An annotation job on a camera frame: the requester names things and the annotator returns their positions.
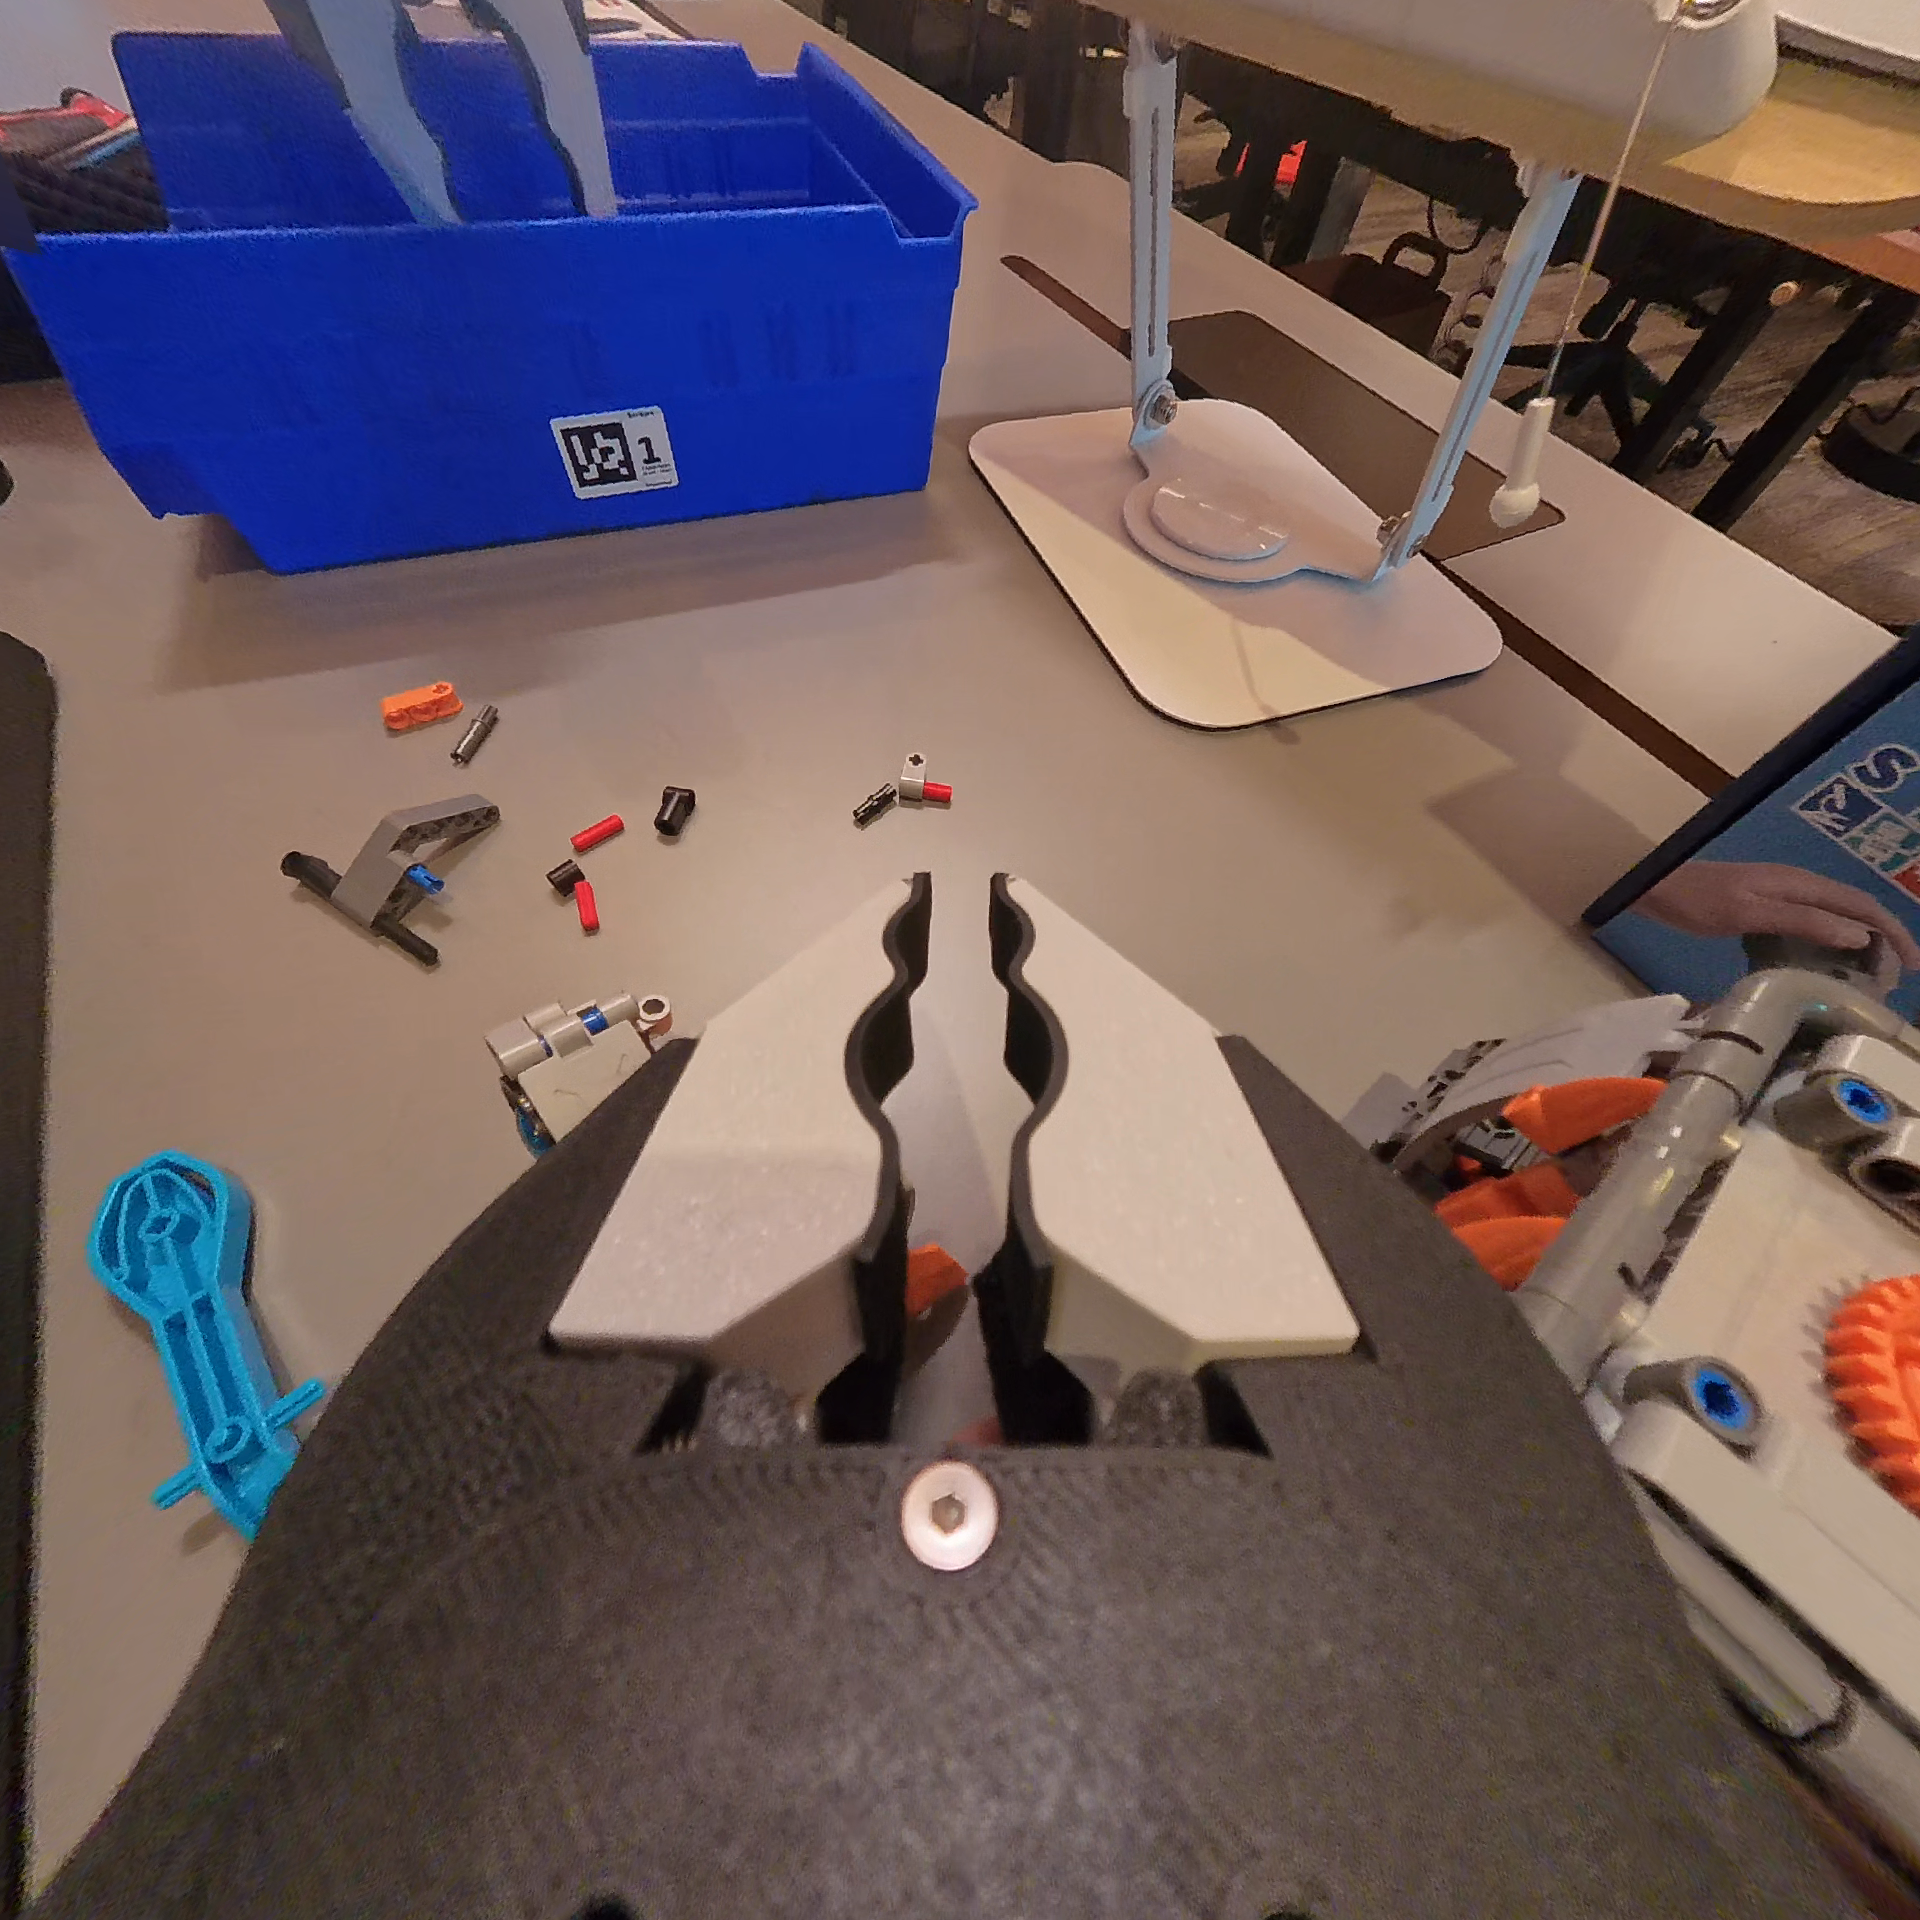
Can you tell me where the white red black connector piece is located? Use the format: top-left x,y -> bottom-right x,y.
854,750 -> 955,827

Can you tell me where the tracked toy robot body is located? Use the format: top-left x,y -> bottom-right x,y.
1343,966 -> 1920,1920

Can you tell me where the grey orange toy robot head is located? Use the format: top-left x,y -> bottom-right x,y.
483,988 -> 973,1336

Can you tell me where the white stand base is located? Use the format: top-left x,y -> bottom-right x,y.
966,0 -> 1920,736

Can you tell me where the black waffle foam pad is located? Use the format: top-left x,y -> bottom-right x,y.
0,141 -> 171,243

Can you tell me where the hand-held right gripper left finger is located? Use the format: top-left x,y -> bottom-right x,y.
545,876 -> 940,1442

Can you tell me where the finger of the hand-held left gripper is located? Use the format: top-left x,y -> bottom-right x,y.
466,0 -> 621,218
270,0 -> 466,226

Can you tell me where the black toy axle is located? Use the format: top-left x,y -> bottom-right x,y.
279,850 -> 444,966

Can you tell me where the grey bent toy beam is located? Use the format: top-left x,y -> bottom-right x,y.
331,799 -> 508,927

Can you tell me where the blue toy kit box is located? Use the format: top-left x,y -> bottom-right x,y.
1586,631 -> 1920,1023

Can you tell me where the blue plastic toy tool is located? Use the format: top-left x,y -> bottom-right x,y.
84,1150 -> 325,1545

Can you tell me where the white pendant on cord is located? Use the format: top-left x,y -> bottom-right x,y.
1490,0 -> 1679,529

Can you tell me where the black studded mat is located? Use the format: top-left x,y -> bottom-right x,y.
0,631 -> 61,1920

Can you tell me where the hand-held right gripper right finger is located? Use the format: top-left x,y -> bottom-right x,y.
982,876 -> 1367,1442

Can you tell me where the blue plastic bin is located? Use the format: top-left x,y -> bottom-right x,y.
0,36 -> 982,580

